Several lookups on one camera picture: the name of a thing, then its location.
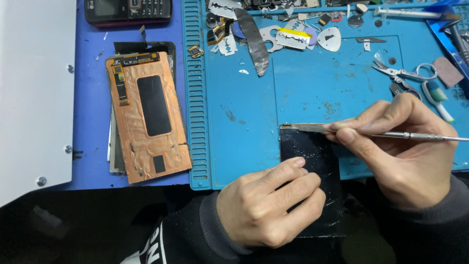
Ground person's left hand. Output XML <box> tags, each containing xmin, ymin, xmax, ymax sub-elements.
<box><xmin>216</xmin><ymin>157</ymin><xmax>327</xmax><ymax>249</ymax></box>

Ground person's right hand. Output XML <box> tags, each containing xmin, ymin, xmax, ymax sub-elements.
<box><xmin>322</xmin><ymin>92</ymin><xmax>459</xmax><ymax>209</ymax></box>

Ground thin metal scraping tool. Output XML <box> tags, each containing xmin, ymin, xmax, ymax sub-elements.
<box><xmin>291</xmin><ymin>124</ymin><xmax>469</xmax><ymax>142</ymax></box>

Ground black phone screen panel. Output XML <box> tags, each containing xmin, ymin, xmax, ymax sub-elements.
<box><xmin>279</xmin><ymin>123</ymin><xmax>346</xmax><ymax>238</ymax></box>

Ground white toothbrush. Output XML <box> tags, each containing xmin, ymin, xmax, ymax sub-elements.
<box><xmin>421</xmin><ymin>80</ymin><xmax>455</xmax><ymax>123</ymax></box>

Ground small metal scissors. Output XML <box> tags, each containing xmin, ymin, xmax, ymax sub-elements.
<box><xmin>372</xmin><ymin>60</ymin><xmax>439</xmax><ymax>100</ymax></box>

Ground brown eraser block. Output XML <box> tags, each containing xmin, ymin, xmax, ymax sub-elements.
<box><xmin>432</xmin><ymin>56</ymin><xmax>465</xmax><ymax>89</ymax></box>

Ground blue silicone repair mat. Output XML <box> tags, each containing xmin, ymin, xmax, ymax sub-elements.
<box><xmin>182</xmin><ymin>0</ymin><xmax>469</xmax><ymax>191</ymax></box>

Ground copper-backed display panel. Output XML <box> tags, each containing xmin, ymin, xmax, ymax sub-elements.
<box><xmin>105</xmin><ymin>51</ymin><xmax>193</xmax><ymax>185</ymax></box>

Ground blue plastic tray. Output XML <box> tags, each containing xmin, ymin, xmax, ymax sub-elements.
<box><xmin>425</xmin><ymin>5</ymin><xmax>469</xmax><ymax>80</ymax></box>

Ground stack of thin display sheets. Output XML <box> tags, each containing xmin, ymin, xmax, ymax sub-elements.
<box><xmin>107</xmin><ymin>106</ymin><xmax>127</xmax><ymax>174</ymax></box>

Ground white triangular pick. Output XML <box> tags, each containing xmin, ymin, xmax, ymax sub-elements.
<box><xmin>317</xmin><ymin>27</ymin><xmax>342</xmax><ymax>53</ymax></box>

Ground grey plastic pick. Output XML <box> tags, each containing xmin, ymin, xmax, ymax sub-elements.
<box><xmin>347</xmin><ymin>14</ymin><xmax>365</xmax><ymax>29</ymax></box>

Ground purple plastic pick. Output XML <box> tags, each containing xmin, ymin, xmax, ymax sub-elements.
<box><xmin>303</xmin><ymin>27</ymin><xmax>319</xmax><ymax>47</ymax></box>

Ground small razor blade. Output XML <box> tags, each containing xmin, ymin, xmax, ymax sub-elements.
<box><xmin>218</xmin><ymin>34</ymin><xmax>238</xmax><ymax>56</ymax></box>

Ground grey tape strip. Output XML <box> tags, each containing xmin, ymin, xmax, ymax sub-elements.
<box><xmin>233</xmin><ymin>7</ymin><xmax>270</xmax><ymax>77</ymax></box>

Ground razor blade with yellow tape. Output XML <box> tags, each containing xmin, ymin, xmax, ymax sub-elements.
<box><xmin>275</xmin><ymin>27</ymin><xmax>313</xmax><ymax>51</ymax></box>

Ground yellow and black component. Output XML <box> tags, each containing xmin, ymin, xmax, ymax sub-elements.
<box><xmin>207</xmin><ymin>25</ymin><xmax>226</xmax><ymax>47</ymax></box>

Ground flat metal opening plate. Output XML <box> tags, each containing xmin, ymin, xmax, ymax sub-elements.
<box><xmin>259</xmin><ymin>24</ymin><xmax>285</xmax><ymax>53</ymax></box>

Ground blue round disc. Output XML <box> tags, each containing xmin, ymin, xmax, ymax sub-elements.
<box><xmin>232</xmin><ymin>21</ymin><xmax>248</xmax><ymax>41</ymax></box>

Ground blue desk pad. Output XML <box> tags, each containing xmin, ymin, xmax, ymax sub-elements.
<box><xmin>55</xmin><ymin>0</ymin><xmax>192</xmax><ymax>191</ymax></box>

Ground black round coil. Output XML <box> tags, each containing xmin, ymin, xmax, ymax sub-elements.
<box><xmin>206</xmin><ymin>12</ymin><xmax>222</xmax><ymax>29</ymax></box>

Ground bare razor blade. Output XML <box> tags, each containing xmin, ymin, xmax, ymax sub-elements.
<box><xmin>208</xmin><ymin>0</ymin><xmax>243</xmax><ymax>20</ymax></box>

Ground pile of small phone parts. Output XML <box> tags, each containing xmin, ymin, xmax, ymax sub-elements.
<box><xmin>242</xmin><ymin>0</ymin><xmax>371</xmax><ymax>12</ymax></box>

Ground black keypad phone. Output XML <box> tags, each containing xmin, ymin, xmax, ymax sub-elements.
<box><xmin>84</xmin><ymin>0</ymin><xmax>173</xmax><ymax>29</ymax></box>

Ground white metal panel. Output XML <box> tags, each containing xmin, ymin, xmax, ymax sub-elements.
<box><xmin>0</xmin><ymin>0</ymin><xmax>77</xmax><ymax>208</ymax></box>

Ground black tool handle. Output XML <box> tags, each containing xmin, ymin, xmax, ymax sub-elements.
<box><xmin>441</xmin><ymin>20</ymin><xmax>469</xmax><ymax>67</ymax></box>

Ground small camera module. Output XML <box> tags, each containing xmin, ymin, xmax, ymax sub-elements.
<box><xmin>188</xmin><ymin>44</ymin><xmax>205</xmax><ymax>59</ymax></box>

